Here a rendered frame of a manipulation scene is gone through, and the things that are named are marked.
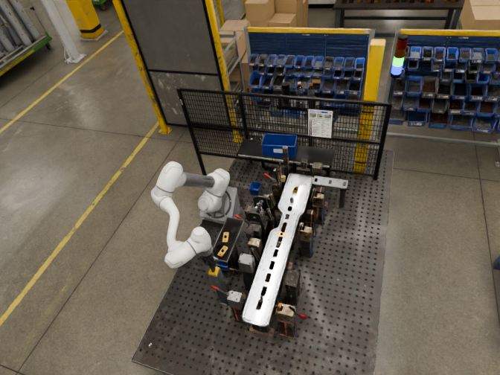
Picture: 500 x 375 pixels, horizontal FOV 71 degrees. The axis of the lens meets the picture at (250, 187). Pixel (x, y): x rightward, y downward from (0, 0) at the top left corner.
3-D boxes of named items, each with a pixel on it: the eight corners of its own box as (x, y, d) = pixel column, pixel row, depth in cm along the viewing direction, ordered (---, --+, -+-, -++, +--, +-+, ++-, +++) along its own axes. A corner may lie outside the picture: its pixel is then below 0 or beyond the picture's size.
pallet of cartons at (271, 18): (292, 64, 642) (289, 4, 566) (251, 61, 668) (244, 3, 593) (309, 35, 714) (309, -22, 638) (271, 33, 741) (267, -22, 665)
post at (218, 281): (228, 306, 265) (216, 277, 233) (219, 303, 267) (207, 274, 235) (231, 297, 269) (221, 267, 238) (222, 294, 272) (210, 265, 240)
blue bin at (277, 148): (295, 158, 319) (294, 146, 310) (262, 155, 327) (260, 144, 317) (297, 146, 330) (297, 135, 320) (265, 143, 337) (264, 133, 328)
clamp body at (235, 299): (246, 327, 252) (239, 304, 226) (232, 322, 256) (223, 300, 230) (251, 314, 258) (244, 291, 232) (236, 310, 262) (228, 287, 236)
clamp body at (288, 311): (297, 341, 241) (295, 320, 215) (276, 335, 246) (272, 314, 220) (300, 326, 248) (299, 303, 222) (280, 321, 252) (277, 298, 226)
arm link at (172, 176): (212, 189, 310) (222, 167, 307) (225, 197, 303) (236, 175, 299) (149, 183, 243) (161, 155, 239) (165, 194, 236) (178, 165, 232)
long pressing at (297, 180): (271, 329, 220) (271, 328, 219) (238, 320, 227) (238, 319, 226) (314, 176, 306) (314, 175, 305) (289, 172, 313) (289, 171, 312)
